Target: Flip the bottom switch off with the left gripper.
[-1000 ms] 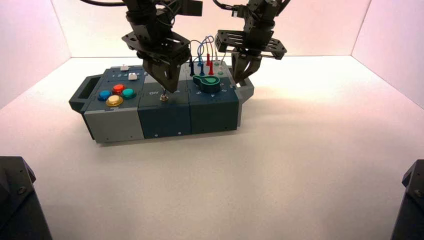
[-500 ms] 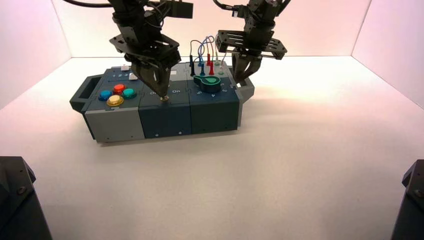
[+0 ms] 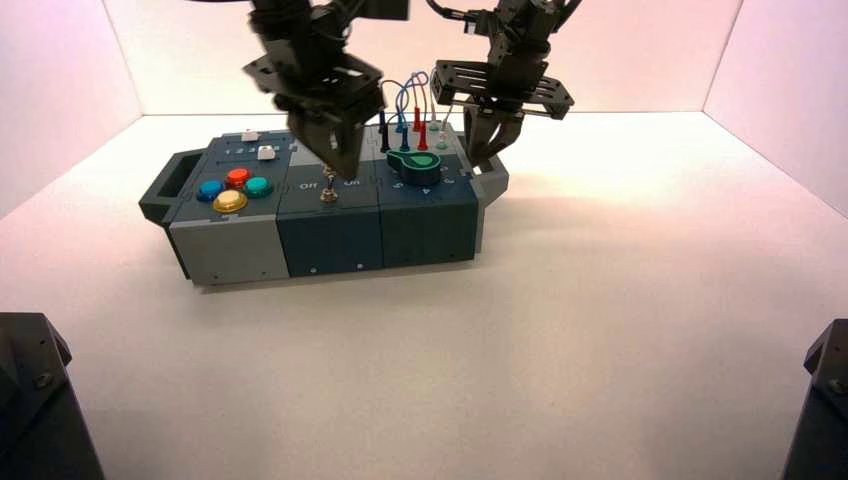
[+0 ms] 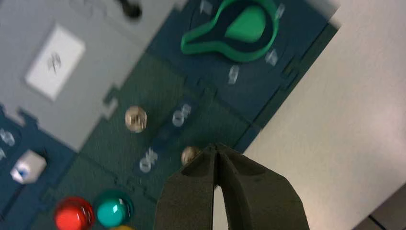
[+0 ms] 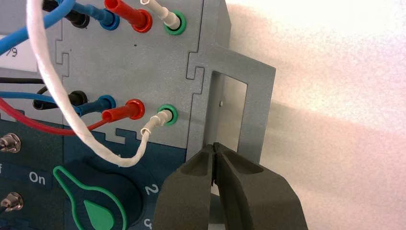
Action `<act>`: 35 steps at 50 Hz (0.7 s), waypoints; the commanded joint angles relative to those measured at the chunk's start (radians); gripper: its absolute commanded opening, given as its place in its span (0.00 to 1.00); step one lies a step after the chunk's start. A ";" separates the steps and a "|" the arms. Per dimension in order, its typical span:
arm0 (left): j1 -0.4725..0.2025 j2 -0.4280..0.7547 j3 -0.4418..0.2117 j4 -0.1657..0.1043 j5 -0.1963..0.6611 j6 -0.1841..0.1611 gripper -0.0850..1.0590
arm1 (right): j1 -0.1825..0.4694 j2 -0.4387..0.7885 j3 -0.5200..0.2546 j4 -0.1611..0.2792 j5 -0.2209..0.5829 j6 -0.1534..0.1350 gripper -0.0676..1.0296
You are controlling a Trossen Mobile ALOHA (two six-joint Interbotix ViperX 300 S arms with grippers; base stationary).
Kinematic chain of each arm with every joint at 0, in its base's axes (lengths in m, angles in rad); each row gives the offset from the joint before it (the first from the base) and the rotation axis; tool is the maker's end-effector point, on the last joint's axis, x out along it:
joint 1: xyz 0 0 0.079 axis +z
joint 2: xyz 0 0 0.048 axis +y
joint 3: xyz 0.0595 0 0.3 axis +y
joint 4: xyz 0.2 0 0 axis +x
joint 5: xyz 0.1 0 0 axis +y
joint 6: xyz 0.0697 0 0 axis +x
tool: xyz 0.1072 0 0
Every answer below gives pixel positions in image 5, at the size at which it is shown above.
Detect red patch cable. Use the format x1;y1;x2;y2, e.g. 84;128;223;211
0;0;153;137

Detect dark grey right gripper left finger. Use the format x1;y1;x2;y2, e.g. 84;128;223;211
153;144;217;230

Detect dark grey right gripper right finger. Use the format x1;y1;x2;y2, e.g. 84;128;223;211
215;143;309;230

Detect white display screen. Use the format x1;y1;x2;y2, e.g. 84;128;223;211
0;33;39;73

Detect metal toggle switch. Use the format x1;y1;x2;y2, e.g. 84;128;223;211
0;133;22;154
0;192;24;213

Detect banana plug jumper wires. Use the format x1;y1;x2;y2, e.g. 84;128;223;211
0;0;121;117

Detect blue grey control box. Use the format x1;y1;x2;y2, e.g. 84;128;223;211
0;0;277;230

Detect green outlined rotary knob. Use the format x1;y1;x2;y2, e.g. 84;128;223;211
53;165;143;230

